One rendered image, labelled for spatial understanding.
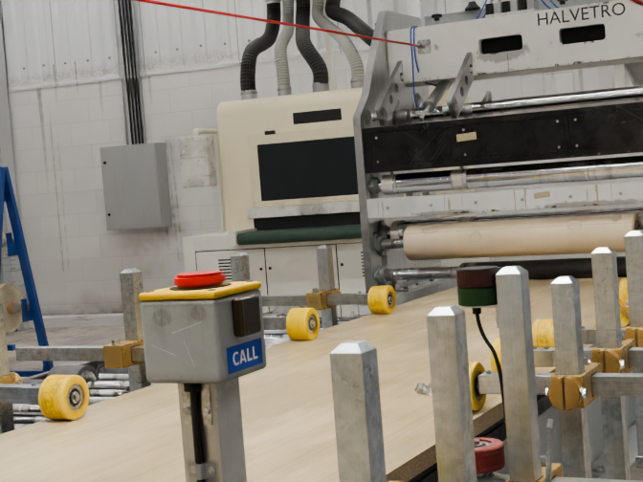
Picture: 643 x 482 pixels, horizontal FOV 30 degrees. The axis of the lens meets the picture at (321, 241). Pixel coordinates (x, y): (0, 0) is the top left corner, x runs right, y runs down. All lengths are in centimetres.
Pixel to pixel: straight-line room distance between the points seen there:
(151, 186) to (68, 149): 113
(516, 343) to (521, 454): 15
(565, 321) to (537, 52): 252
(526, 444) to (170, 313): 83
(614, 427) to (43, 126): 1055
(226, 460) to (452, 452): 52
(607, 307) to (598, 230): 187
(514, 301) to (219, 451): 76
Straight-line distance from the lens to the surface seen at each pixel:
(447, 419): 140
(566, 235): 399
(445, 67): 441
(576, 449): 190
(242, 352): 92
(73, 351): 276
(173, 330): 91
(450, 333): 138
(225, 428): 94
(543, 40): 430
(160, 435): 199
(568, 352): 187
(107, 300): 1206
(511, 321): 162
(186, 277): 92
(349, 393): 116
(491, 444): 173
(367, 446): 117
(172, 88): 1159
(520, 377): 163
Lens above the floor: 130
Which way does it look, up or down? 3 degrees down
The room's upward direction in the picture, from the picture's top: 4 degrees counter-clockwise
